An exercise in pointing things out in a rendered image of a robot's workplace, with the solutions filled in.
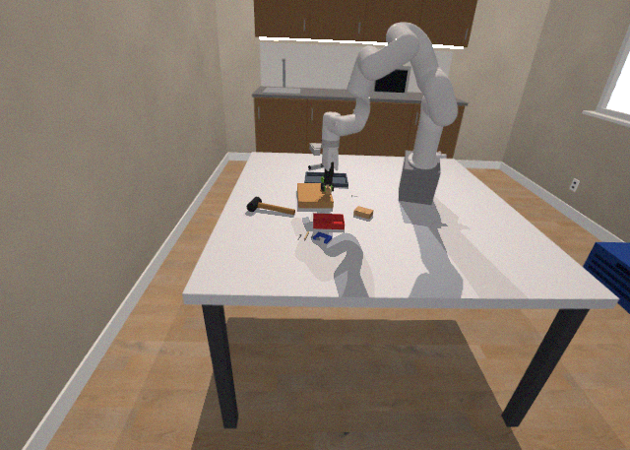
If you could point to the light wooden board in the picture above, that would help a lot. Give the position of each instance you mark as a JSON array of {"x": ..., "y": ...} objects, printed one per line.
[{"x": 310, "y": 195}]

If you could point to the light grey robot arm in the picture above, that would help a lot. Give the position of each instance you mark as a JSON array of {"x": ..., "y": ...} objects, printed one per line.
[{"x": 438, "y": 103}]

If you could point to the mallet with black head and wooden handle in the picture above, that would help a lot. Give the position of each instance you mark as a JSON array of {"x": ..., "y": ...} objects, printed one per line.
[{"x": 256, "y": 202}]

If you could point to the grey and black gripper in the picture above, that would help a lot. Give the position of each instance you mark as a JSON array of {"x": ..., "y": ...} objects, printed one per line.
[{"x": 330, "y": 160}]

